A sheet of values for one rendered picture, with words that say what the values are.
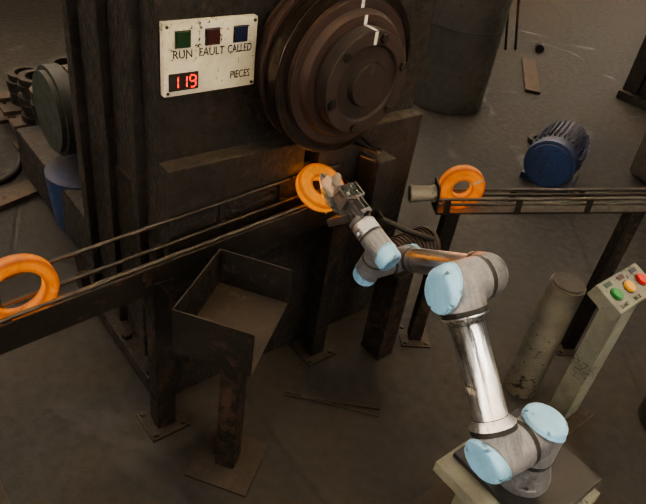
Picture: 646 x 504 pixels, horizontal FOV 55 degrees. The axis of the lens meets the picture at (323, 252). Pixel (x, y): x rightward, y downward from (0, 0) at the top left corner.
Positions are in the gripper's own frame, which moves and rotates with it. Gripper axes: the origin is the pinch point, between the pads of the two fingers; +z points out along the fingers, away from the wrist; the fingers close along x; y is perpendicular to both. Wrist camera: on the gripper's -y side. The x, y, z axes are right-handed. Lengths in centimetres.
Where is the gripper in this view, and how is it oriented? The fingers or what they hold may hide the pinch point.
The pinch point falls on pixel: (322, 178)
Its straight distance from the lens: 191.7
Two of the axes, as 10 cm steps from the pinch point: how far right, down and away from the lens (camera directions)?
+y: 3.2, -5.8, -7.5
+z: -5.4, -7.6, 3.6
